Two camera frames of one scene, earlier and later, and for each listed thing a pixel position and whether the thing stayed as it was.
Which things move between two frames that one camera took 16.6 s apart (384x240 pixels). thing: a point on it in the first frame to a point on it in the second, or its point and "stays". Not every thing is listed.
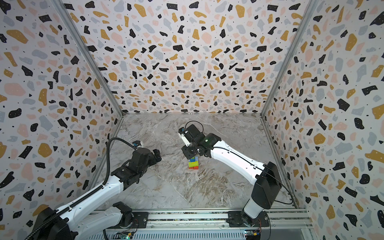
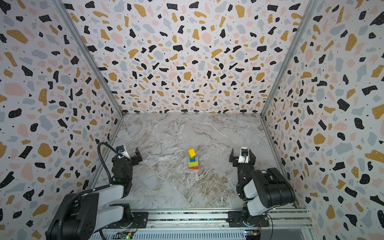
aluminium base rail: [279, 219] stays
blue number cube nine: [194, 160] stays
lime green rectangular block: [192, 164] stays
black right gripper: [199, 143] to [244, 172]
